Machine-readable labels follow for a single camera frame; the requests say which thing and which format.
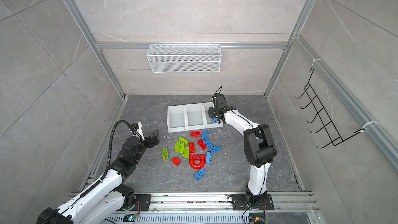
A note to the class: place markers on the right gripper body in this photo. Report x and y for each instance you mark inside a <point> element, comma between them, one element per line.
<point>213,112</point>

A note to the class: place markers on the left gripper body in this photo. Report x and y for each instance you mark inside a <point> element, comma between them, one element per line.
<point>148,143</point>

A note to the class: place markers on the white three-compartment bin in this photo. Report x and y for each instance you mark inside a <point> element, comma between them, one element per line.
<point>190,117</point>

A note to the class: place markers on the blue lego brick small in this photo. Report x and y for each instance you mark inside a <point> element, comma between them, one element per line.
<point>208,158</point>

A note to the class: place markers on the blue lego brick front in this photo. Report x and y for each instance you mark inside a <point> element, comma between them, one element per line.
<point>199,174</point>

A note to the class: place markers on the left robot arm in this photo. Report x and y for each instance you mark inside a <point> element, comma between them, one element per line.
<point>108,193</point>

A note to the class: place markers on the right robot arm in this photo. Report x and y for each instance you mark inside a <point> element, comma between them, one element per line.
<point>259,146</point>

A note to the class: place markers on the red lego brick top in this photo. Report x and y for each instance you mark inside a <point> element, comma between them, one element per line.
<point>195,134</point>

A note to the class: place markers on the green lego brick cluster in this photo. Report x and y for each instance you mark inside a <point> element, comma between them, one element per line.
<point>182,147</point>

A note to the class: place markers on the red small lego brick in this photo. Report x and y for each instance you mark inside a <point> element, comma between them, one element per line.
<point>176,161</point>

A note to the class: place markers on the red lego brick angled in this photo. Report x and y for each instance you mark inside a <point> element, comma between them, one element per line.
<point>202,145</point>

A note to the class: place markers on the red lego brick middle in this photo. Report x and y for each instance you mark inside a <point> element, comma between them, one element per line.
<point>191,148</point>

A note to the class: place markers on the red arch lego piece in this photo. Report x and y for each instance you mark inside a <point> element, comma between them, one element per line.
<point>197,161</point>

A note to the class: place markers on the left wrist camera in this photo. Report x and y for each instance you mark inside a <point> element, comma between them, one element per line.
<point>136,129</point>

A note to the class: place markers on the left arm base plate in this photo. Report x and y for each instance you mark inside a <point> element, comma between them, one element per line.
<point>137,202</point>

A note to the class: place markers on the white wire mesh basket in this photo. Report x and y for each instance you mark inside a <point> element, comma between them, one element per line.
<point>184,58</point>

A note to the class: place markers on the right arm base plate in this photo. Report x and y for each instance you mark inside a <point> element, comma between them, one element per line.
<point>245,202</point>

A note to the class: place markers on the aluminium rail frame front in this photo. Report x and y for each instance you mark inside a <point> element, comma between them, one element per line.
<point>214,208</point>

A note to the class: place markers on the black wire hook rack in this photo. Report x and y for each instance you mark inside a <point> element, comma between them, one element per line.
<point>321,114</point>

